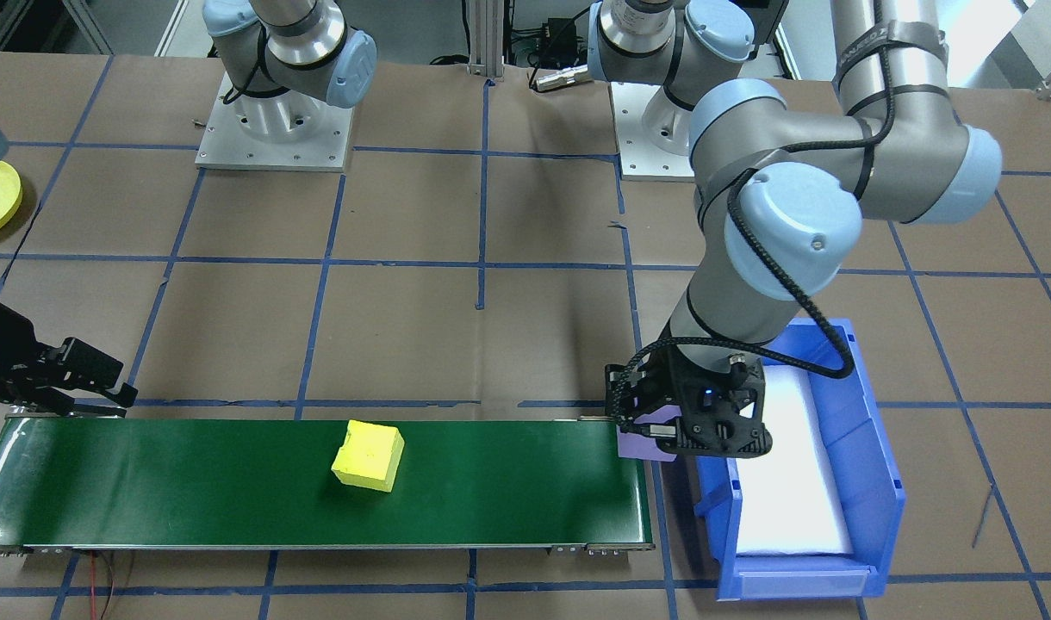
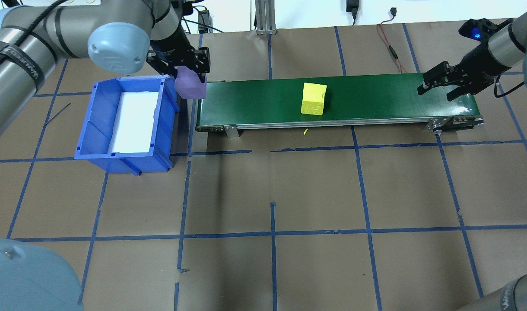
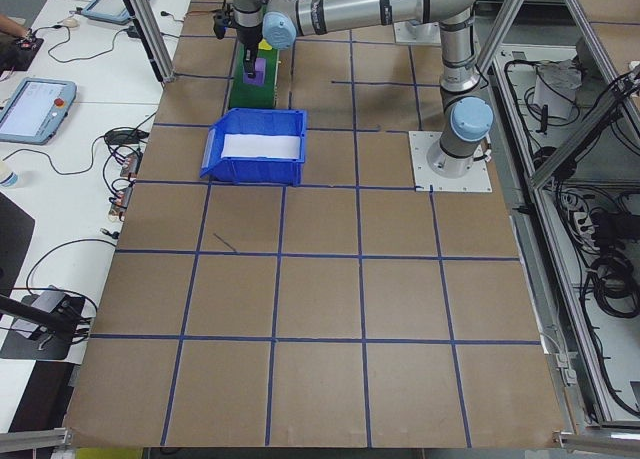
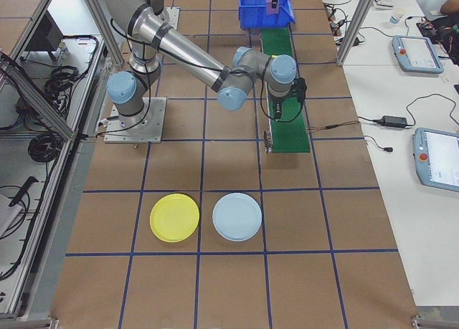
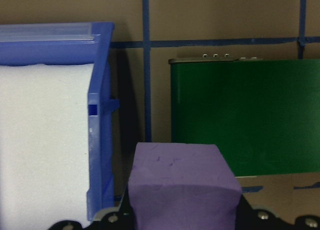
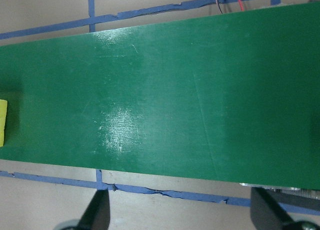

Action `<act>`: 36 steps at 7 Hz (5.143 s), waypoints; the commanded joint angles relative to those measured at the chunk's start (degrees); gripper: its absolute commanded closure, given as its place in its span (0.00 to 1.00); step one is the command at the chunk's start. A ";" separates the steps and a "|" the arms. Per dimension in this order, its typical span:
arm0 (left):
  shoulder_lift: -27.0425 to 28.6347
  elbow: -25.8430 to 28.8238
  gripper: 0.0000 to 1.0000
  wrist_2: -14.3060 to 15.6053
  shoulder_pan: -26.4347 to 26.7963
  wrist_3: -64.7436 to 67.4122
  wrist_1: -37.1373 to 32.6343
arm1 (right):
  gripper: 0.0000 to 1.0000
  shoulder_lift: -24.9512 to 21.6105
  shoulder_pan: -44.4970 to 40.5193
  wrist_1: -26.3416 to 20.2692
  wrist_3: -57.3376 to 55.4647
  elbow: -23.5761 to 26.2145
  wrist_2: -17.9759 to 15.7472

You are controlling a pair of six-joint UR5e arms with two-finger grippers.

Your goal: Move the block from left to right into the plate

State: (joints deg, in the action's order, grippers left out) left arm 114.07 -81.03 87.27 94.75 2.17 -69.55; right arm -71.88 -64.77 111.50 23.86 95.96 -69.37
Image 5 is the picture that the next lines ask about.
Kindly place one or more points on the purple foam block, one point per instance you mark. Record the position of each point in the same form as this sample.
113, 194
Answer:
182, 190

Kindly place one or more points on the white foam pad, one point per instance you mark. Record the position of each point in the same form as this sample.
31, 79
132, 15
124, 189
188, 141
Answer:
42, 139

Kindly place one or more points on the green conveyor belt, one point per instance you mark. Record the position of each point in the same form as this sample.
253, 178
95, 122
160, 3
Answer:
245, 114

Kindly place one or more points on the blue plastic storage bin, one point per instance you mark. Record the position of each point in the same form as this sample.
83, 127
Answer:
100, 64

